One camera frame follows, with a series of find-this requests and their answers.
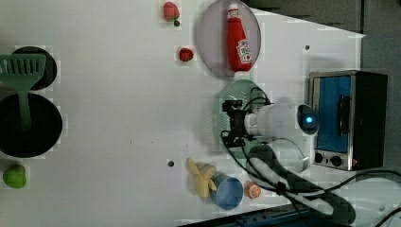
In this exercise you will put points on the large black pot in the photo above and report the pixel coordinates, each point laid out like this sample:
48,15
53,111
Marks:
46,127

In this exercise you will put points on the silver black toaster oven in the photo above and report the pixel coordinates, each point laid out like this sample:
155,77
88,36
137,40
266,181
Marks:
351,106

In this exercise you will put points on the green plastic spatula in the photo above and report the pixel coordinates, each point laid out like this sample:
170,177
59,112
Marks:
21,72

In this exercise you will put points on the small red toy strawberry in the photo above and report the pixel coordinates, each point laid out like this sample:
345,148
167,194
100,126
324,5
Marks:
186,54

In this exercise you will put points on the red plush ketchup bottle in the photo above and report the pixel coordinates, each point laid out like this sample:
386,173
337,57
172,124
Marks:
238,49

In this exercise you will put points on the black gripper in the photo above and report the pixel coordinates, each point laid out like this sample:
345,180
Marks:
231,139

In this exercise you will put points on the green toy pear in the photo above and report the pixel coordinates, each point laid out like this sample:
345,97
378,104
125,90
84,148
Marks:
15,177

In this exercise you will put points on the toy orange slice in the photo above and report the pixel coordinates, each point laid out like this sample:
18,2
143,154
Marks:
252,190

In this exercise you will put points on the blue plastic cup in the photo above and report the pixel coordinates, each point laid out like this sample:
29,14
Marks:
229,191

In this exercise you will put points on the pink toy strawberry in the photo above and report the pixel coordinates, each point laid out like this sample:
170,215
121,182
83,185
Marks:
171,12

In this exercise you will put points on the mint green plastic strainer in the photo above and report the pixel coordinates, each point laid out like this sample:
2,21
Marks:
252,97

